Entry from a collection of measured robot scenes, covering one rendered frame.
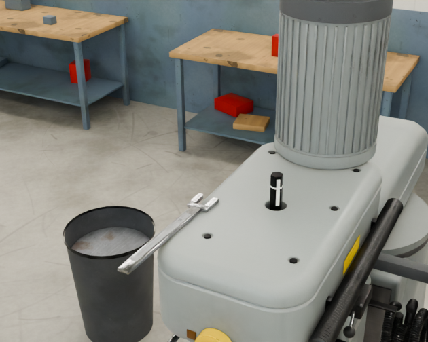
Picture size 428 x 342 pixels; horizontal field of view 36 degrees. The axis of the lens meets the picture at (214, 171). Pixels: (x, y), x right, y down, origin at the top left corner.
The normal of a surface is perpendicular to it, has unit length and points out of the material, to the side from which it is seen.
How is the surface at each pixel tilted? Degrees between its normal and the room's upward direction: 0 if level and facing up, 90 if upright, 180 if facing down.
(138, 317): 94
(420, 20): 90
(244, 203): 0
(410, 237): 0
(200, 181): 0
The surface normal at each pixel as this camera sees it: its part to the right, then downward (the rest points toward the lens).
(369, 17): 0.44, 0.42
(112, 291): 0.08, 0.52
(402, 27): -0.47, 0.42
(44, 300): -0.01, -0.88
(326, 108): -0.23, 0.46
